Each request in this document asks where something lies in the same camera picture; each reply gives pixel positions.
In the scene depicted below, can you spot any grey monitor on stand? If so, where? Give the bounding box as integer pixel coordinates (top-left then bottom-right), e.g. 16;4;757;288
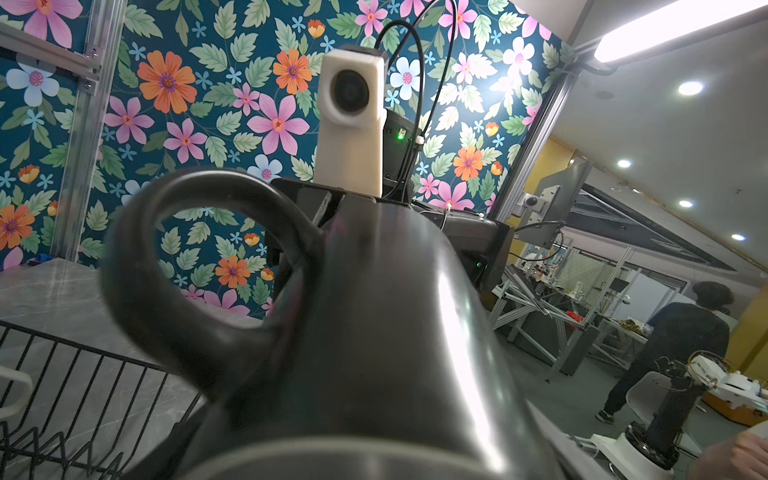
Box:
514;160;592;248

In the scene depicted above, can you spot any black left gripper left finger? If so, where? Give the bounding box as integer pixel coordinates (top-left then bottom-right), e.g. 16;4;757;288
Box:
121;407;207;480

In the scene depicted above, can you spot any red and white mug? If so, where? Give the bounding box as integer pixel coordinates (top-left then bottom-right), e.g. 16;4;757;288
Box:
0;364;34;421

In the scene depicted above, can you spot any black mug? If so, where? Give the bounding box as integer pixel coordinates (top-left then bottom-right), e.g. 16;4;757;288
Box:
100;169;564;479

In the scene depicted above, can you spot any person in dark clothes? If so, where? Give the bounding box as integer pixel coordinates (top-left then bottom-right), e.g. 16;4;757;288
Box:
596;281;734;424

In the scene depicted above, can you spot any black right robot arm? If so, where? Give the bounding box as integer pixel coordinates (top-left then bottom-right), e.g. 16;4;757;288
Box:
270;180;605;479

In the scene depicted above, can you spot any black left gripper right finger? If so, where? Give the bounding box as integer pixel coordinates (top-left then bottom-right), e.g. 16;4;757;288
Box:
527;401;612;480

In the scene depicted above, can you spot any aluminium frame table outside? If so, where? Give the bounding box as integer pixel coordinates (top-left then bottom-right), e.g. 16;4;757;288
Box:
488;265;647;380

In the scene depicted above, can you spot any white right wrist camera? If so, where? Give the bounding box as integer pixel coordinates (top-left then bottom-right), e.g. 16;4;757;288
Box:
314;45;388;197

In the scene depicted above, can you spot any black wire dish rack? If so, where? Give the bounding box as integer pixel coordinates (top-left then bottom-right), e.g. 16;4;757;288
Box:
1;322;201;479

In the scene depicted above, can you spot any robot arm outside cell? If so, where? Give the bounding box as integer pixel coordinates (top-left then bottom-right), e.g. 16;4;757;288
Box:
589;351;767;479

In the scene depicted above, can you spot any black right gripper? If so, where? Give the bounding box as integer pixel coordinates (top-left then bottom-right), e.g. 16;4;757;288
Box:
271;178;384;270

